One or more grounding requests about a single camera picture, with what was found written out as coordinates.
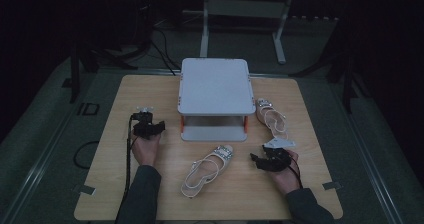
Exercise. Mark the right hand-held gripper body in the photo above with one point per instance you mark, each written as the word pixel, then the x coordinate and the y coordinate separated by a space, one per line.
pixel 277 157

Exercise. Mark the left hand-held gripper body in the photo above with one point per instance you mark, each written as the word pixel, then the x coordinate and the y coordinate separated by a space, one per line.
pixel 142 125

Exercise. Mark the white two-tier shoe rack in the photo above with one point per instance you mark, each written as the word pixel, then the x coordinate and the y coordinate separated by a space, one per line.
pixel 216 90

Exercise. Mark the person's left hand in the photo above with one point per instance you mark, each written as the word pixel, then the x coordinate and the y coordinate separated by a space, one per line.
pixel 145 149

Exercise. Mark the person's right hand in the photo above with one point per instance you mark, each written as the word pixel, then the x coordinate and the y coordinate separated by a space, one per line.
pixel 286 179

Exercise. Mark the grey tape piece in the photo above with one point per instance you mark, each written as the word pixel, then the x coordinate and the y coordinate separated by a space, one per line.
pixel 332 185
pixel 86 190

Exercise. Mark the black tripod stand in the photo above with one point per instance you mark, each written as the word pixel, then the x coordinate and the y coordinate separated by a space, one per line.
pixel 76 74

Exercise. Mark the black metal stand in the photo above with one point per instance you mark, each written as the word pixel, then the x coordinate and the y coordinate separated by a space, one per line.
pixel 347 84

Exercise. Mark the white metal stand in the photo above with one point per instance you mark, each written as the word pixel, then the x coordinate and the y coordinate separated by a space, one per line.
pixel 243 14

